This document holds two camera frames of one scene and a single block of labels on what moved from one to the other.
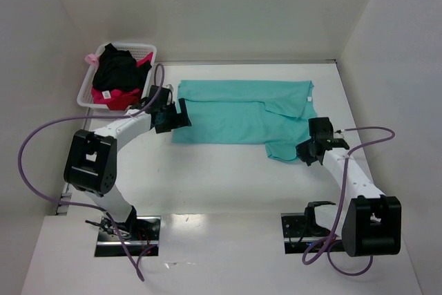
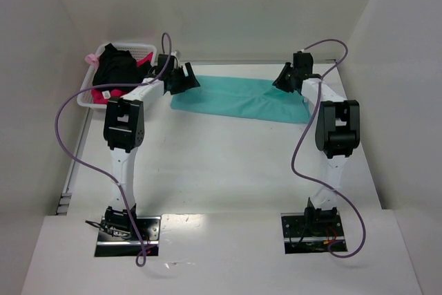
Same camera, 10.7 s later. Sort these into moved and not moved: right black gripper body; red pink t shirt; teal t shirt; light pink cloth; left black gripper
Moved: teal t shirt; left black gripper; right black gripper body
Not moved: red pink t shirt; light pink cloth
